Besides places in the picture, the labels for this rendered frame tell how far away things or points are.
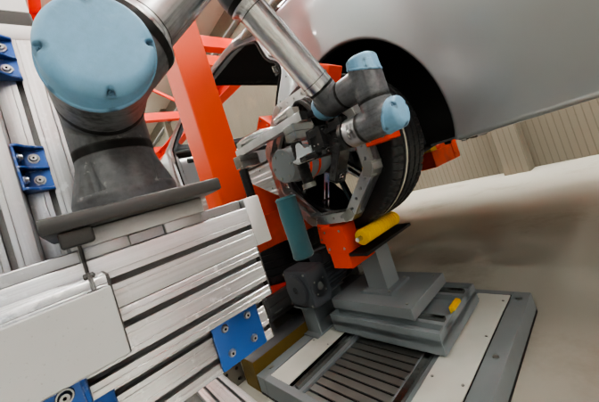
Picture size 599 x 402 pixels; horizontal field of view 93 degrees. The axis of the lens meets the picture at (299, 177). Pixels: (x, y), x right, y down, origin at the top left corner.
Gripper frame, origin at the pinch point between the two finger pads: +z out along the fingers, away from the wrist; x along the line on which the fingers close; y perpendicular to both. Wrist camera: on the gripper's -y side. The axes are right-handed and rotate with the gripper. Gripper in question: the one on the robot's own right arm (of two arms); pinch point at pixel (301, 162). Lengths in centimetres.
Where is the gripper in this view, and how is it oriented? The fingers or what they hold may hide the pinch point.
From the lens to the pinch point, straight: 88.0
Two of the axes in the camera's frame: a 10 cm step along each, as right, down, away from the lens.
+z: -6.3, 2.3, 7.4
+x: -7.1, 2.1, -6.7
